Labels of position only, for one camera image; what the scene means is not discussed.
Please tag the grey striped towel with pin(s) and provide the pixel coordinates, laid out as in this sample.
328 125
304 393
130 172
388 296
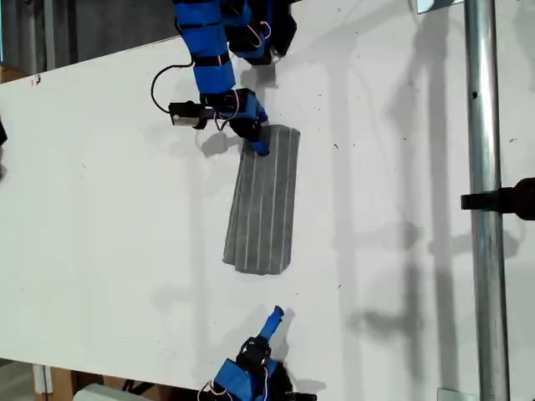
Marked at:
263 200

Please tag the white plastic container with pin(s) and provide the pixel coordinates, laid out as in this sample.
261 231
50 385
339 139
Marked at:
98 393

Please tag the brown cardboard box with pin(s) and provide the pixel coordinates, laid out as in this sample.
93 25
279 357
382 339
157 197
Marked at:
60 382

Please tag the white table leg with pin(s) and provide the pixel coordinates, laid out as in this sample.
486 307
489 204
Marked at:
42 378

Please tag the black object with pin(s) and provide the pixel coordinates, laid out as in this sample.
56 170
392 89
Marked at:
2 133

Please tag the black clamp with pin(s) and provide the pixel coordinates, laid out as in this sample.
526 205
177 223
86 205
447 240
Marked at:
501 199

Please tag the black camera stalk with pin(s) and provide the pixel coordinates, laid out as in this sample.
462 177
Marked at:
205 116

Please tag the black white camera box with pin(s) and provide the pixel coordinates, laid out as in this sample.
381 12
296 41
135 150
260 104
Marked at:
183 113

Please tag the steel post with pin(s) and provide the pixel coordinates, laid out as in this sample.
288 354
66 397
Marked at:
485 125

